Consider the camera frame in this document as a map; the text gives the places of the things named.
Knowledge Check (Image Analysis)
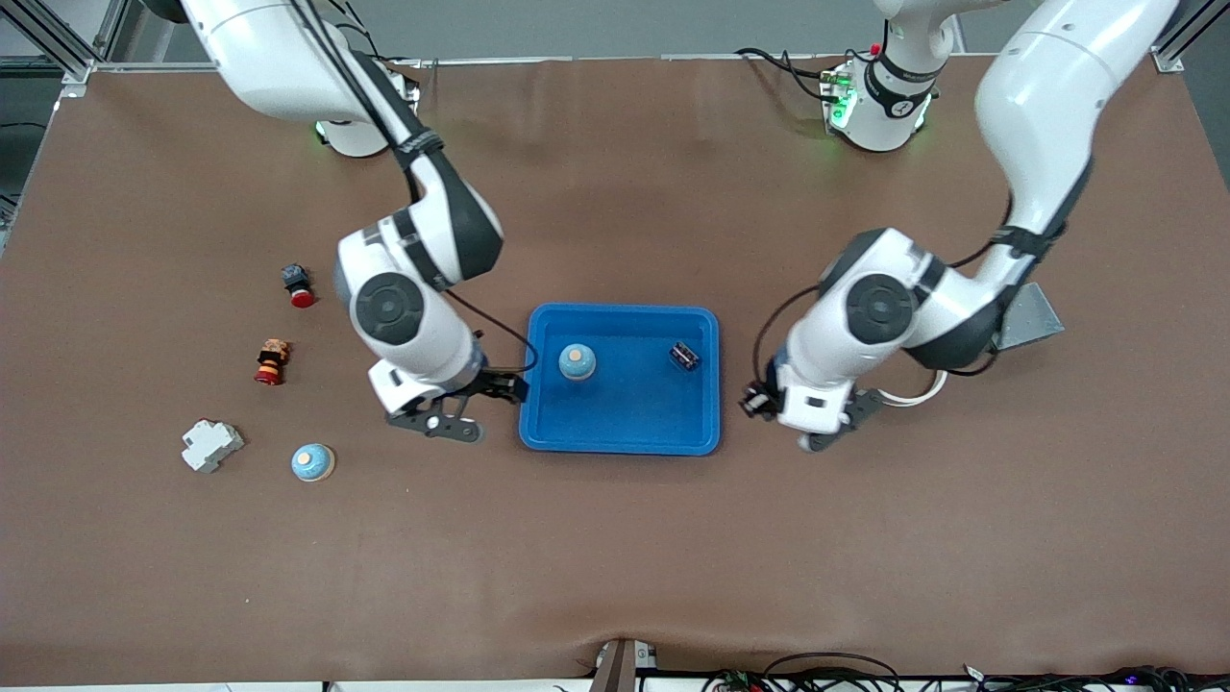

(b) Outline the white circuit breaker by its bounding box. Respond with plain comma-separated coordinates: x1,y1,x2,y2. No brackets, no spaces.
181,419,246,474

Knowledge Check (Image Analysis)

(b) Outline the flat silver metal module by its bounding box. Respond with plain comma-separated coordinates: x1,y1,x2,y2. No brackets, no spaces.
995,282,1066,352

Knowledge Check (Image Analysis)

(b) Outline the blue plastic tray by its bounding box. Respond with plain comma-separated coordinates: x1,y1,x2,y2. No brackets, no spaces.
519,304,722,457

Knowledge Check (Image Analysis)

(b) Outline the white curved plastic bracket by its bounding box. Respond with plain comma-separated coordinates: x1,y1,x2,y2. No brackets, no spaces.
879,370,948,408

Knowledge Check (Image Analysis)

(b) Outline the red emergency stop orange body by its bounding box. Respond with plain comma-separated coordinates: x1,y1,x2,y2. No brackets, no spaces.
254,338,291,386

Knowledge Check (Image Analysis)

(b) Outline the black looped cable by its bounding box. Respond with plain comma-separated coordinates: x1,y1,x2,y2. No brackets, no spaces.
764,653,901,692

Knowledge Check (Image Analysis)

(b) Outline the black base power cable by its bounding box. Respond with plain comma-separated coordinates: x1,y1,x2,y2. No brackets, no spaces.
735,46,837,102

